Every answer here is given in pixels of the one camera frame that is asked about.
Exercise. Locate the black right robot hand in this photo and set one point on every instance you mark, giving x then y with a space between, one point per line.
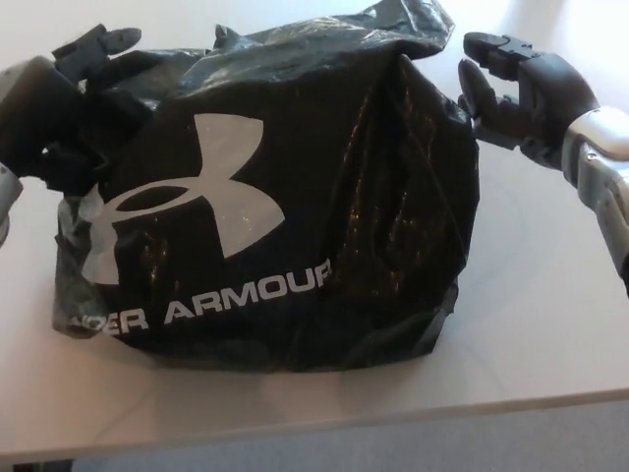
545 93

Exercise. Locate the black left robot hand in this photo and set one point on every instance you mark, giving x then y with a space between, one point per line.
98 98

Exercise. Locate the black Under Armour plastic bag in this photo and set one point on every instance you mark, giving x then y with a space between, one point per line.
245 246

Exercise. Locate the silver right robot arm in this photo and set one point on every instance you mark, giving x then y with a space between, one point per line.
599 167

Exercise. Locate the dark table frame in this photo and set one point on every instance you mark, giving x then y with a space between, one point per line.
44 468

